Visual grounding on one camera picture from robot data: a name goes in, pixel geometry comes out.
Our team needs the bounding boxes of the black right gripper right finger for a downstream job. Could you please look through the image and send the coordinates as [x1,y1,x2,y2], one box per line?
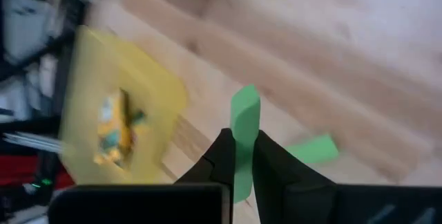
[252,129,442,224]

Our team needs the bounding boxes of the green rectangular eraser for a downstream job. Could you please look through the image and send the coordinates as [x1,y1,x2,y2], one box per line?
[229,84,262,204]
[285,133,340,165]

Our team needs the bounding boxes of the yellow green crayon box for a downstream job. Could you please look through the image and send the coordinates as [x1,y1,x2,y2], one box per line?
[93,91,134,168]

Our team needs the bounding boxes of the translucent yellow plastic bin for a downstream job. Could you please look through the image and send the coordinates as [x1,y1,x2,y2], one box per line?
[57,25,189,186]

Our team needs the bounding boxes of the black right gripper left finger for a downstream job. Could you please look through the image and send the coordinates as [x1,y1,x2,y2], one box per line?
[48,128,236,224]

